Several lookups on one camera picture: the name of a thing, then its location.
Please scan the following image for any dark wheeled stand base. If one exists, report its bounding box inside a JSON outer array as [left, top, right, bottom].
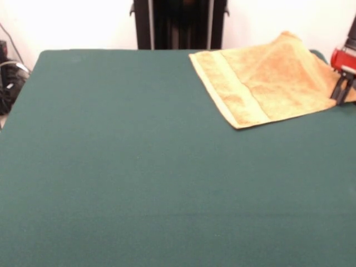
[[0, 40, 32, 115]]

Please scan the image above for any dark green table cloth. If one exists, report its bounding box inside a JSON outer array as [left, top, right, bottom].
[[0, 49, 356, 267]]

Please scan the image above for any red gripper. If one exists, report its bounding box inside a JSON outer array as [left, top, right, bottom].
[[330, 47, 356, 106]]

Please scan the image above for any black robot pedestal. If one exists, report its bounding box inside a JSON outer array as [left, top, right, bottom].
[[129, 0, 230, 51]]

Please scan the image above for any yellow-orange terry towel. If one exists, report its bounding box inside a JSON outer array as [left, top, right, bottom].
[[188, 31, 343, 131]]

